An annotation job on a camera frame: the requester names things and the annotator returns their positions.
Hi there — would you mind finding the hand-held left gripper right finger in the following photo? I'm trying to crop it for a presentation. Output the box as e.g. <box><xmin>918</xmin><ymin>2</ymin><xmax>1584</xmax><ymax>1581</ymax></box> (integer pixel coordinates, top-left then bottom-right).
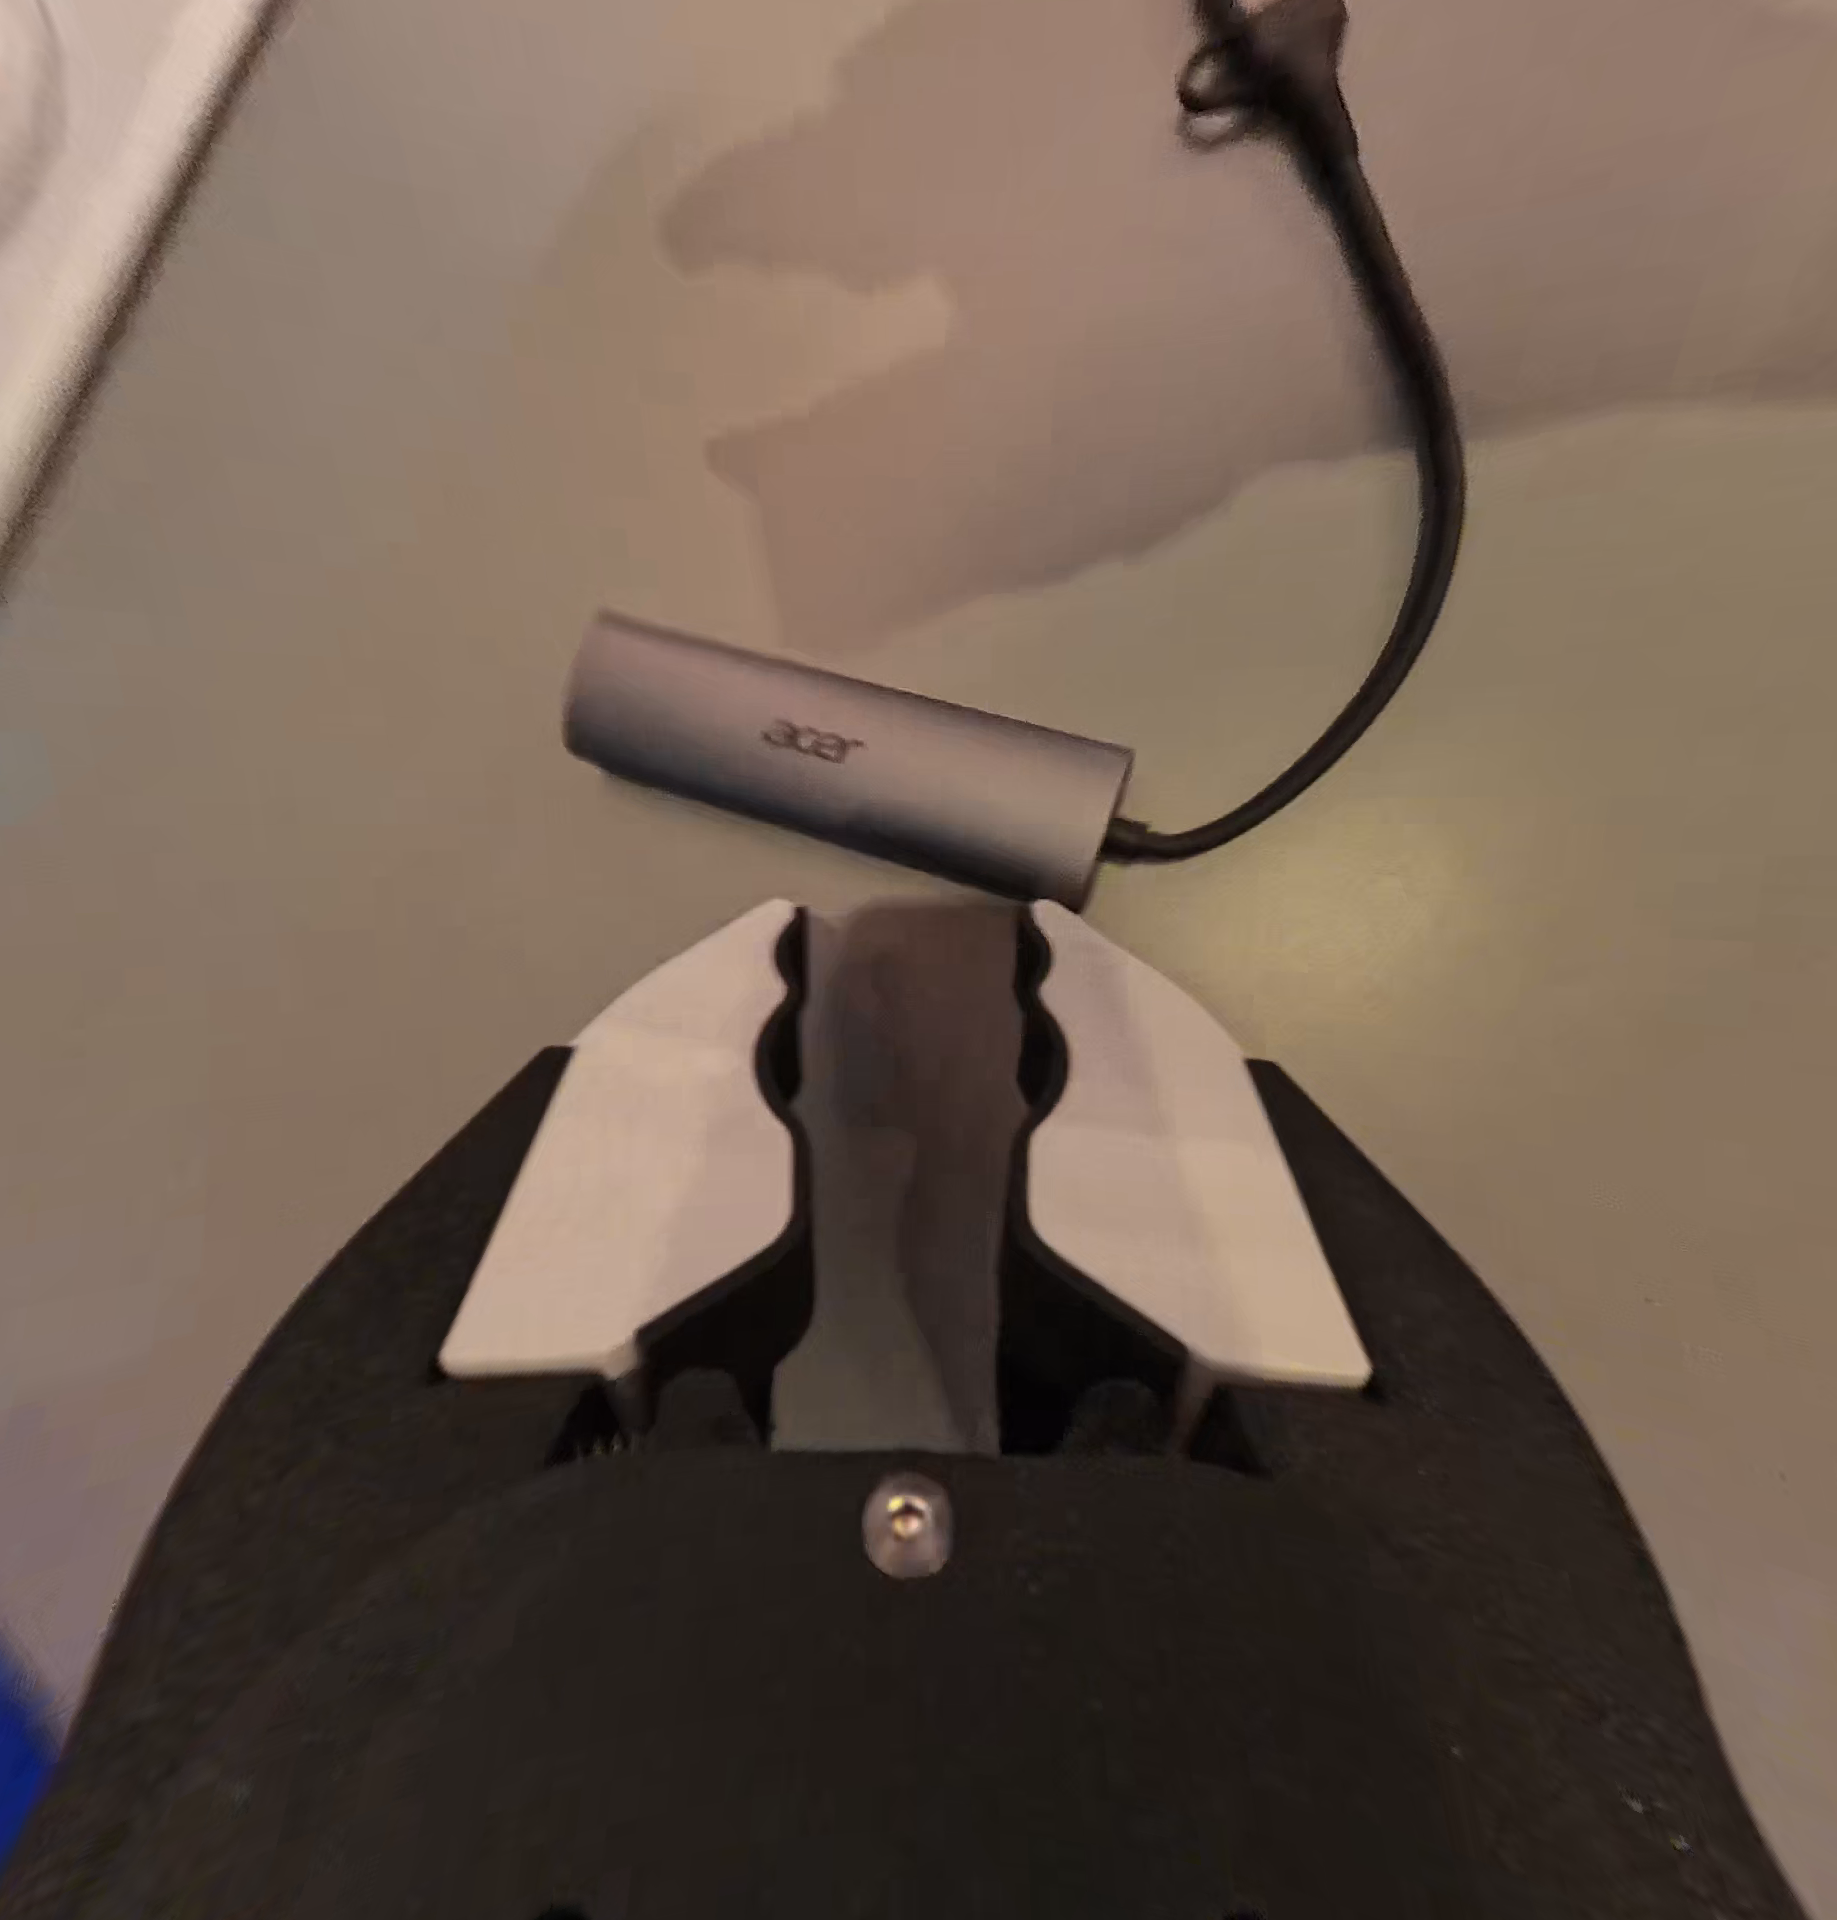
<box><xmin>1013</xmin><ymin>900</ymin><xmax>1375</xmax><ymax>1391</ymax></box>

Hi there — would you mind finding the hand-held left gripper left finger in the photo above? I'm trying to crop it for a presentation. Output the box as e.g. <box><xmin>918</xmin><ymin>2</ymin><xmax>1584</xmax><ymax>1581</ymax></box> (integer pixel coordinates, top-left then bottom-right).
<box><xmin>438</xmin><ymin>900</ymin><xmax>819</xmax><ymax>1385</ymax></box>

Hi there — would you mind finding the grey USB hub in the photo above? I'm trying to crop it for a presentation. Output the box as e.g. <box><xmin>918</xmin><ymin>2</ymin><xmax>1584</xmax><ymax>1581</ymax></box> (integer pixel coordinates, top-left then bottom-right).
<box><xmin>562</xmin><ymin>607</ymin><xmax>1139</xmax><ymax>911</ymax></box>

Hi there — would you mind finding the black hub cable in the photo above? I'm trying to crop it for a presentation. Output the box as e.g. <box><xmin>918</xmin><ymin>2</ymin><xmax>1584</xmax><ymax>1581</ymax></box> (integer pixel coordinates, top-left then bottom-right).
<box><xmin>1106</xmin><ymin>0</ymin><xmax>1466</xmax><ymax>869</ymax></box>

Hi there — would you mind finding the grey desk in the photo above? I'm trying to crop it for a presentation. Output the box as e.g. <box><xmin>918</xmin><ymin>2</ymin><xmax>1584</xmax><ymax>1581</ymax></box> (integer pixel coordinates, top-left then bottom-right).
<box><xmin>0</xmin><ymin>0</ymin><xmax>1837</xmax><ymax>1920</ymax></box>

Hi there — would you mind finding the white sheet stand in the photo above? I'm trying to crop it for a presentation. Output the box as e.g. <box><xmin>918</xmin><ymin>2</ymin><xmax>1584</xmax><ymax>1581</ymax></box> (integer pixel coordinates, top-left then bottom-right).
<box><xmin>0</xmin><ymin>0</ymin><xmax>299</xmax><ymax>609</ymax></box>

